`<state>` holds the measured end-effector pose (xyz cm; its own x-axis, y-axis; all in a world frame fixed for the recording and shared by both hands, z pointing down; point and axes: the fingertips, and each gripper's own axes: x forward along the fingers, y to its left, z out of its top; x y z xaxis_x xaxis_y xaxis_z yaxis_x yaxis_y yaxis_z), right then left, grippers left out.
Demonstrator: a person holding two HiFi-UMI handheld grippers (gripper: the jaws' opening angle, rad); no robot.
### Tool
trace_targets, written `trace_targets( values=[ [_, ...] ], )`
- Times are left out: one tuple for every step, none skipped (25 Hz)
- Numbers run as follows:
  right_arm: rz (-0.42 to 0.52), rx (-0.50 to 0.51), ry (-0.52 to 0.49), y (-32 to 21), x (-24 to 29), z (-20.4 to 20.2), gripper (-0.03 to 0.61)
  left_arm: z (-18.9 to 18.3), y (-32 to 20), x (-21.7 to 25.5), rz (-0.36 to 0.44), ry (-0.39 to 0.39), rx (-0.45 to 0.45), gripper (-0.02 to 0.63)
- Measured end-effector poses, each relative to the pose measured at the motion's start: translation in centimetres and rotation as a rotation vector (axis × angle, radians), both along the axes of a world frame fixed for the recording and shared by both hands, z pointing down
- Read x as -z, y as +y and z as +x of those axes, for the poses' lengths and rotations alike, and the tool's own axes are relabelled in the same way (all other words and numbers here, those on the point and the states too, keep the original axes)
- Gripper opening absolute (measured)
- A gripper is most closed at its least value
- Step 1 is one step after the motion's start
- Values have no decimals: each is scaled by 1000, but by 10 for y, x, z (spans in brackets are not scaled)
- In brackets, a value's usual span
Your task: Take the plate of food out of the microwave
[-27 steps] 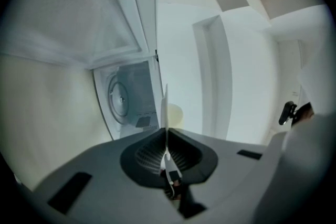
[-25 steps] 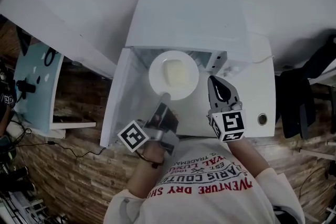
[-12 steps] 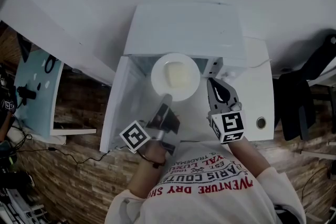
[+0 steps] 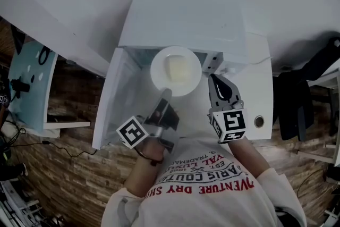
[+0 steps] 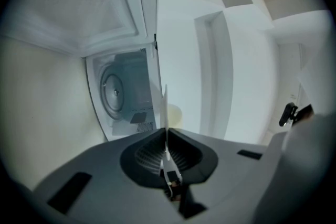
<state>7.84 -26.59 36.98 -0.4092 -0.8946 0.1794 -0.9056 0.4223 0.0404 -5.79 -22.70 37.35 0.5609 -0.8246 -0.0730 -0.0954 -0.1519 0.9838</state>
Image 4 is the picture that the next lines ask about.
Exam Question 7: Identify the black handheld device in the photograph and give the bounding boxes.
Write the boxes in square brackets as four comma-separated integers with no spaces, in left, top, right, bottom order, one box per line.
[10,79,30,94]

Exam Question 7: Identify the person's right forearm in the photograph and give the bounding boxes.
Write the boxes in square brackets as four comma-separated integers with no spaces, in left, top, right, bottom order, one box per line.
[227,137,272,182]

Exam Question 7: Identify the white round plate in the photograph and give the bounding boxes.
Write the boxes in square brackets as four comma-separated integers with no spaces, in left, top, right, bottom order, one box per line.
[150,45,202,97]

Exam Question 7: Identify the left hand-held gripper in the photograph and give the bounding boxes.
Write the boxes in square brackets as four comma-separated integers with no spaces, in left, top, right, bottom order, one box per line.
[116,88,180,154]

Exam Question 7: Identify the white microwave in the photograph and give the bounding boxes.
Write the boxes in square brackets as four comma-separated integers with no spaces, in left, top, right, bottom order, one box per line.
[92,0,249,151]

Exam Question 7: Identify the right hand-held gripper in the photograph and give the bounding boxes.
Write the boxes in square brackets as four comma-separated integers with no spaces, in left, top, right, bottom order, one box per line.
[207,73,249,145]

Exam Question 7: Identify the white metal rack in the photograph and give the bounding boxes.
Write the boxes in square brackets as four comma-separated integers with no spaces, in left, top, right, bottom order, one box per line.
[0,180,44,227]

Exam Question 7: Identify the pale background table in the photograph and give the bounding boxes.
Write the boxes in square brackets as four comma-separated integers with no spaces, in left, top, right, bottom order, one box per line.
[7,39,91,137]

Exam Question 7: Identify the person in white clothes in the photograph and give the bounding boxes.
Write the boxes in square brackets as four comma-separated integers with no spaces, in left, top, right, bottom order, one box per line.
[100,138,308,227]

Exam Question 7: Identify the round desk cable grommet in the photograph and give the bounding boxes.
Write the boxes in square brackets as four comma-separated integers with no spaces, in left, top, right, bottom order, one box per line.
[253,115,265,128]

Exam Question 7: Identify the black floor cable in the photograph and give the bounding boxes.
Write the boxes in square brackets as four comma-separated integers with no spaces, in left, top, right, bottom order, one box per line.
[5,119,98,158]

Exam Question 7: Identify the person's left forearm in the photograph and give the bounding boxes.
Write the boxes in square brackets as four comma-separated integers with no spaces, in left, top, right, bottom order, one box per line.
[124,138,166,198]

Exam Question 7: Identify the black looped cable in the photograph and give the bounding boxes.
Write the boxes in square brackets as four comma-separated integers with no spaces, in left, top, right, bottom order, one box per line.
[38,46,54,66]

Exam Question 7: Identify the black office chair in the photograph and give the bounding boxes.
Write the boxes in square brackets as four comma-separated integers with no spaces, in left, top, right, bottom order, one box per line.
[273,37,340,142]

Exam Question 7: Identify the white side desk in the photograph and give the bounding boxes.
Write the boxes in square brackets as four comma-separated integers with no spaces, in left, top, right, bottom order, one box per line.
[308,69,340,168]

